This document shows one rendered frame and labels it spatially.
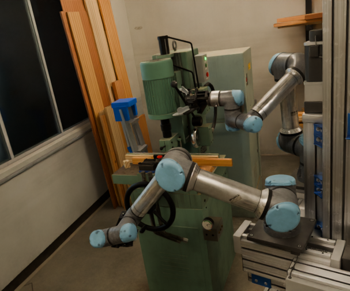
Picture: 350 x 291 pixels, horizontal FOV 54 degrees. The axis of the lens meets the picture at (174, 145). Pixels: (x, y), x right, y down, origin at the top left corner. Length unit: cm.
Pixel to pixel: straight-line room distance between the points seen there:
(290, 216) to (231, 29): 314
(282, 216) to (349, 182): 36
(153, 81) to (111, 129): 156
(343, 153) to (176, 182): 65
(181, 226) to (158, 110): 67
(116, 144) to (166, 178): 215
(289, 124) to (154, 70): 75
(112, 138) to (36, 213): 97
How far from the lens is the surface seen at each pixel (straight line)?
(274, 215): 125
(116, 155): 339
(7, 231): 280
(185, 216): 195
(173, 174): 122
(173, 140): 196
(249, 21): 412
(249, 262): 161
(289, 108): 186
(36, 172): 296
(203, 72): 209
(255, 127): 153
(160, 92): 182
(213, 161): 192
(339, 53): 136
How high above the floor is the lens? 166
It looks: 19 degrees down
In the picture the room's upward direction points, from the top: 8 degrees counter-clockwise
